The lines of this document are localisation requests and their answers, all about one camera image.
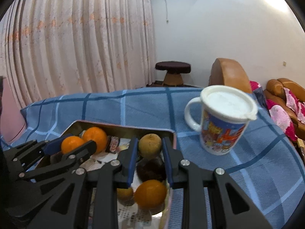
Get dark purple round fruit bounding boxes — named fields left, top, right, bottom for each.
left=136, top=157, right=167, bottom=183

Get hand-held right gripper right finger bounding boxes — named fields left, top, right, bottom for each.
left=161, top=137, right=273, bottom=229

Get dark round stool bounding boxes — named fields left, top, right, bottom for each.
left=155, top=61, right=191, bottom=87

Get pink chair back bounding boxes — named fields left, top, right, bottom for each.
left=0, top=76, right=26, bottom=146

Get blue plaid blanket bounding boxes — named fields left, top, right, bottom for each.
left=0, top=87, right=305, bottom=229

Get floral pink curtain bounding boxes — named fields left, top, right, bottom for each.
left=0, top=0, right=158, bottom=110

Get small round orange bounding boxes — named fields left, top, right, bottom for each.
left=61, top=136, right=86, bottom=155

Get oval orange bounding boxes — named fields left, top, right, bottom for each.
left=134, top=180, right=167, bottom=209

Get small yellow-brown fruit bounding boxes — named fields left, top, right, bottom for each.
left=139, top=134, right=162, bottom=160
left=117, top=187, right=134, bottom=202

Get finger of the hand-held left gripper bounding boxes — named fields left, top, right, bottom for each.
left=3, top=137, right=66, bottom=172
left=17, top=140, right=97, bottom=179

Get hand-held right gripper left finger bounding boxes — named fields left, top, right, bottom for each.
left=29, top=137, right=139, bottom=229

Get pink tin box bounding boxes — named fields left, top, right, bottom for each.
left=36, top=120, right=178, bottom=229

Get large orange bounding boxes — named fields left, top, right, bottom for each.
left=82, top=127, right=108, bottom=153

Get pink floral cloth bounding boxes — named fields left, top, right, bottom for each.
left=283, top=87, right=305, bottom=124

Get white printed mug with lid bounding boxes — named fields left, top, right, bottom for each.
left=184, top=85, right=258, bottom=156

